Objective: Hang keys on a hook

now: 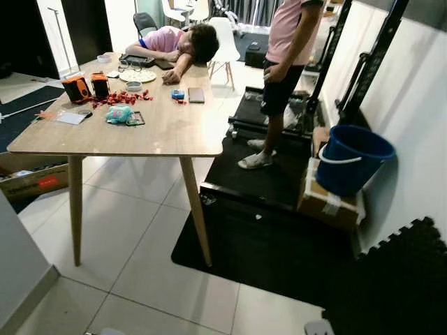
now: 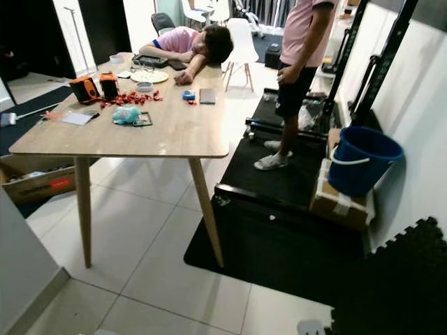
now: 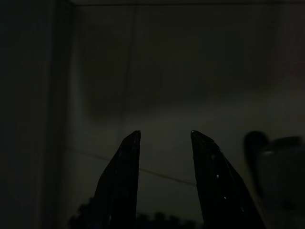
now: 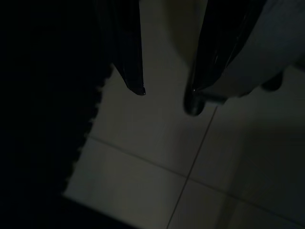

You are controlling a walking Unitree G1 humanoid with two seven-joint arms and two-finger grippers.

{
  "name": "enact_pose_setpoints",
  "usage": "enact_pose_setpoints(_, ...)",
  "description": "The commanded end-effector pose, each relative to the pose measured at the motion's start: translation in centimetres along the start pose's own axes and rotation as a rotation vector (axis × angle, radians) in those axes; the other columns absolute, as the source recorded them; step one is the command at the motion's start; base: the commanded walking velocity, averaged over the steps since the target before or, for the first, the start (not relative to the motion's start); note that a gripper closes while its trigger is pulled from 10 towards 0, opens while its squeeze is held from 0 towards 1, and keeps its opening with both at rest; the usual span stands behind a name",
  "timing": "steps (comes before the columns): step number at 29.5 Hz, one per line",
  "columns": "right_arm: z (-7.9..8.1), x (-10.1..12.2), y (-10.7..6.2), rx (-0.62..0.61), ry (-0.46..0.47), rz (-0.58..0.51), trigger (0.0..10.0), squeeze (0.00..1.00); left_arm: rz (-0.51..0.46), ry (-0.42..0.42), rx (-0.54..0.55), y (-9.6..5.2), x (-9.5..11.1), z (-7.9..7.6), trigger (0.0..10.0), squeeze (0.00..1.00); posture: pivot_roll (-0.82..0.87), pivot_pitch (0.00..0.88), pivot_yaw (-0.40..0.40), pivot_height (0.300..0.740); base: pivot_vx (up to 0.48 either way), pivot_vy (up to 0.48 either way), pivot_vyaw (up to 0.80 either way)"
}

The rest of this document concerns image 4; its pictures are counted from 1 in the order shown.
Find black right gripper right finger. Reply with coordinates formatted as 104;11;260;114
191;0;265;93

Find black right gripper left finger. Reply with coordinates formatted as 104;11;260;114
95;0;146;96

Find grey robot leg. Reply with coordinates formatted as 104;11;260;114
195;0;305;104

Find black robot foot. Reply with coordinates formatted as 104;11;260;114
183;73;285;117

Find black foam floor mat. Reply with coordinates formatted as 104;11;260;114
0;59;135;229

